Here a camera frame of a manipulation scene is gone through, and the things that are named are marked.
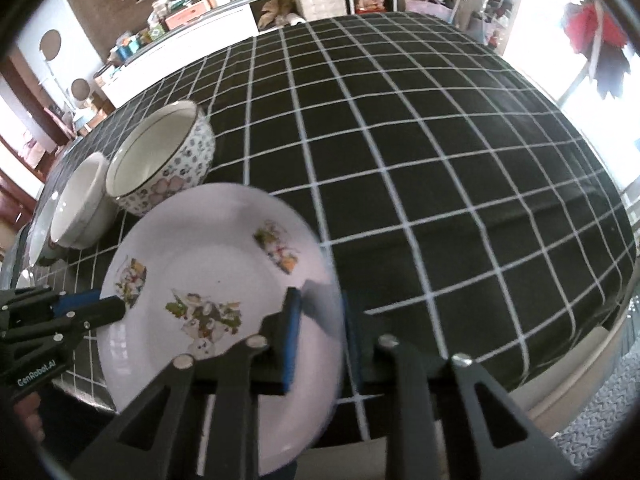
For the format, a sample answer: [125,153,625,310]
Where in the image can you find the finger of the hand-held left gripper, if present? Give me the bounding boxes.
[0,287,104,324]
[0,297,126,352]

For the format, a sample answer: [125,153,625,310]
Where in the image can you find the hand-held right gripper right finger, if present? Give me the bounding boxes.
[344,290,576,480]

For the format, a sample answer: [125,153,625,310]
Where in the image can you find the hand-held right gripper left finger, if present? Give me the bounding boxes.
[70,287,304,480]

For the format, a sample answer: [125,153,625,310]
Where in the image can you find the white bowl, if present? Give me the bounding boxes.
[27,199,62,267]
[50,152,121,250]

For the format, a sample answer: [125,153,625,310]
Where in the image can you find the white floral plate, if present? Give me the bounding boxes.
[97,183,347,477]

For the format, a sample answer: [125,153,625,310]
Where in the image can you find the floral bowl with black rim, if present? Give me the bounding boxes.
[105,100,217,219]

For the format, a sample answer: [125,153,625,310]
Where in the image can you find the person's left hand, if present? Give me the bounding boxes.
[14,392,49,442]

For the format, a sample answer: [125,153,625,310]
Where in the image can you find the black checked tablecloth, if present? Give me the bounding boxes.
[0,10,640,443]

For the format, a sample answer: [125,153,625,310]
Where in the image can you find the grey knit cushion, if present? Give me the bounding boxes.
[552,392,632,473]

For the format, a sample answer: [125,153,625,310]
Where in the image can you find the white low cabinet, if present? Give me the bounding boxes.
[101,2,260,109]

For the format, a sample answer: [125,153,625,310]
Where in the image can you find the pink box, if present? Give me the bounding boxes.
[164,0,209,31]

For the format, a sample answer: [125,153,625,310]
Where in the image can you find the pink bag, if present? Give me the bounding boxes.
[406,0,457,24]

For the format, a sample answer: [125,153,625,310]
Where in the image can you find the hanging red clothes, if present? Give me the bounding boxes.
[562,0,632,102]

